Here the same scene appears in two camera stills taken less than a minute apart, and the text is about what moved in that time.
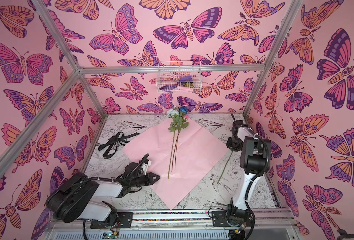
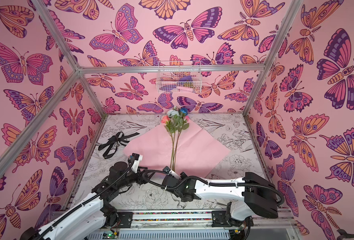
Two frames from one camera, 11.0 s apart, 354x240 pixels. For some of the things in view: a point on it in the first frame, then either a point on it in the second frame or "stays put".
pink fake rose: [225, 168] -> [169, 128]
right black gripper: [234, 143] -> [164, 176]
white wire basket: [179, 77] stays put
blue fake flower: [183, 111] stays put
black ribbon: [113, 141] stays put
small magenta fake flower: [184, 125] stays put
